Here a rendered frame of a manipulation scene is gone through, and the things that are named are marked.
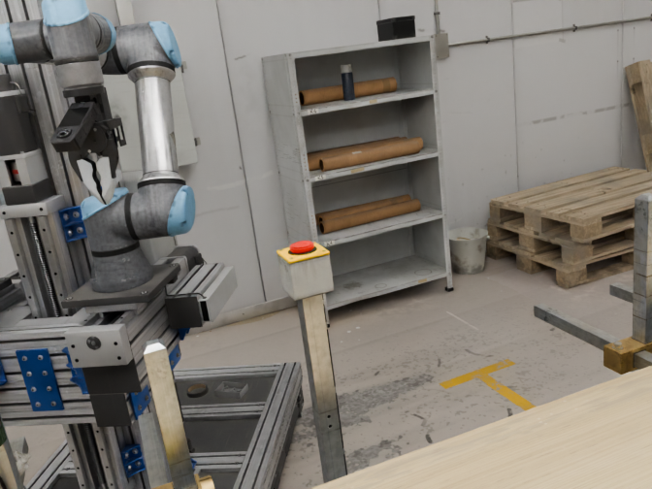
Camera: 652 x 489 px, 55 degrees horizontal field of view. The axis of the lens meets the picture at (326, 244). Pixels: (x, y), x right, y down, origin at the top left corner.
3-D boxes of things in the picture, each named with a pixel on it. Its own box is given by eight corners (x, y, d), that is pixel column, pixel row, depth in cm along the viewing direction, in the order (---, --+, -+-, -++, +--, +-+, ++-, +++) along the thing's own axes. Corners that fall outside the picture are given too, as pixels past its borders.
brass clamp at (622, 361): (601, 365, 137) (601, 343, 136) (648, 348, 142) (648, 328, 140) (623, 376, 132) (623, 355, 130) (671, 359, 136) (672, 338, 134)
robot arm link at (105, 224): (99, 240, 161) (86, 188, 157) (150, 234, 161) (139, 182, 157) (81, 254, 150) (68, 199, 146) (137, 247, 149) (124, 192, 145)
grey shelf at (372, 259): (297, 305, 404) (260, 57, 360) (416, 272, 435) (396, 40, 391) (324, 329, 365) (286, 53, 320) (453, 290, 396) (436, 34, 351)
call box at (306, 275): (282, 292, 106) (276, 249, 104) (320, 282, 109) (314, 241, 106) (295, 306, 100) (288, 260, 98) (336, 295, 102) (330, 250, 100)
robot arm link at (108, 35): (59, 18, 124) (34, 15, 113) (114, 11, 123) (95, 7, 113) (69, 59, 126) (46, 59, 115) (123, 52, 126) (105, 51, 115)
